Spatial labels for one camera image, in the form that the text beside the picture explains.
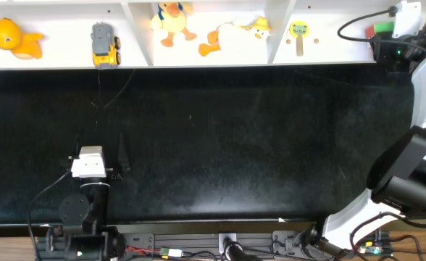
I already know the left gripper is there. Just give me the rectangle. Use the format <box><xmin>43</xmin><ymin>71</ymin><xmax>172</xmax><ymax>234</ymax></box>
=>
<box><xmin>73</xmin><ymin>133</ymin><xmax>131</xmax><ymax>181</ymax></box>

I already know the grey and yellow toy truck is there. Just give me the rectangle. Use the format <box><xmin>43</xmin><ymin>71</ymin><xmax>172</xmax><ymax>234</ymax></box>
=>
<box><xmin>91</xmin><ymin>22</ymin><xmax>122</xmax><ymax>70</ymax></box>

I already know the yellow rubber duck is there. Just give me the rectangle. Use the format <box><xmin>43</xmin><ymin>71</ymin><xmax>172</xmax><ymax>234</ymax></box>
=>
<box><xmin>0</xmin><ymin>17</ymin><xmax>45</xmax><ymax>61</ymax></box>

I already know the yellow rattle drum toy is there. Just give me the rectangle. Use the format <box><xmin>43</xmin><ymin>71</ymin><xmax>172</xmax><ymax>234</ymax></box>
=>
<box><xmin>285</xmin><ymin>20</ymin><xmax>320</xmax><ymax>58</ymax></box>

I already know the many-coloured puzzle cube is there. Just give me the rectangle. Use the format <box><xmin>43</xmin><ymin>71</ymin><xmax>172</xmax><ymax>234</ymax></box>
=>
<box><xmin>364</xmin><ymin>21</ymin><xmax>396</xmax><ymax>40</ymax></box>

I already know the white shelf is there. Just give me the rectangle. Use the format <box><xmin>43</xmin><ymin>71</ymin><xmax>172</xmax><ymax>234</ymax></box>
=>
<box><xmin>0</xmin><ymin>0</ymin><xmax>426</xmax><ymax>71</ymax></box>

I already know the yellow plush duck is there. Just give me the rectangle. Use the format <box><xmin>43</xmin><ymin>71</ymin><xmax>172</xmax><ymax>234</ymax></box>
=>
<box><xmin>149</xmin><ymin>1</ymin><xmax>198</xmax><ymax>49</ymax></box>

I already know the white plush duck with hat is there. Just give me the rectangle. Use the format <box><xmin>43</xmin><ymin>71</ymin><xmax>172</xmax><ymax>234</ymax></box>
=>
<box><xmin>197</xmin><ymin>16</ymin><xmax>272</xmax><ymax>57</ymax></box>

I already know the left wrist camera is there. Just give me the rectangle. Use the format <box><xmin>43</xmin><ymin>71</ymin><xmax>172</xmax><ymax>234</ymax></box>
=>
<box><xmin>70</xmin><ymin>146</ymin><xmax>107</xmax><ymax>179</ymax></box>

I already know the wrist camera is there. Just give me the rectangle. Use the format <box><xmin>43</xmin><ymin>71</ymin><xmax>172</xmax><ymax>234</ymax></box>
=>
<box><xmin>392</xmin><ymin>1</ymin><xmax>423</xmax><ymax>39</ymax></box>
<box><xmin>70</xmin><ymin>146</ymin><xmax>107</xmax><ymax>179</ymax></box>

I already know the mounting rail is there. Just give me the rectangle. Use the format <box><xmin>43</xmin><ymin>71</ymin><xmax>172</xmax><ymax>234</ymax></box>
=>
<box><xmin>35</xmin><ymin>231</ymin><xmax>422</xmax><ymax>261</ymax></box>

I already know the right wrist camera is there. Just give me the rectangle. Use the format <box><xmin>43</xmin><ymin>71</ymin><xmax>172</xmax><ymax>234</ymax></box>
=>
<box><xmin>392</xmin><ymin>1</ymin><xmax>423</xmax><ymax>39</ymax></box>

